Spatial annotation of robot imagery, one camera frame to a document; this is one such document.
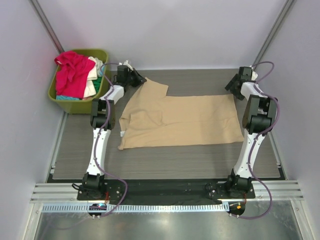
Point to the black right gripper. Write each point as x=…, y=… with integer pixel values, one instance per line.
x=230, y=86

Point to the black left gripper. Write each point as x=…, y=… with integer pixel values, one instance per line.
x=139, y=80

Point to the beige t shirt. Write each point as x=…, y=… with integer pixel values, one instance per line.
x=151, y=118

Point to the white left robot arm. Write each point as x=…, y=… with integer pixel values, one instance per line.
x=102, y=120

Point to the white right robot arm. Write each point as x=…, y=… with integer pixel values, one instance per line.
x=260, y=116

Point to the green t shirt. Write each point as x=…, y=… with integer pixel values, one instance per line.
x=97, y=84

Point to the cream t shirt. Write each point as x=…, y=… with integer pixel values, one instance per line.
x=93, y=74

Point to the pink t shirt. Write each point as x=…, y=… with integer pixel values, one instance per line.
x=87, y=98

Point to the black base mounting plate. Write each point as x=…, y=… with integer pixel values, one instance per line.
x=112, y=196

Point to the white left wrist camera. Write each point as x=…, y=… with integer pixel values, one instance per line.
x=126, y=63

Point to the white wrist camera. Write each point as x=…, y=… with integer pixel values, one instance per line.
x=126, y=63
x=254, y=76

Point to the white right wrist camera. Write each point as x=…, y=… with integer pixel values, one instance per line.
x=254, y=76

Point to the right aluminium corner post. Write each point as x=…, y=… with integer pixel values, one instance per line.
x=280, y=19

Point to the aluminium corner post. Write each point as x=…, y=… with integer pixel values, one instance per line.
x=46, y=24
x=280, y=19

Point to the aluminium frame rail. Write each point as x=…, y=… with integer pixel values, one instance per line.
x=281, y=190

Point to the left aluminium corner post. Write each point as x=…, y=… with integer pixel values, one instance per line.
x=46, y=24

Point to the white slotted cable duct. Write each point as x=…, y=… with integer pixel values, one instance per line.
x=104, y=208

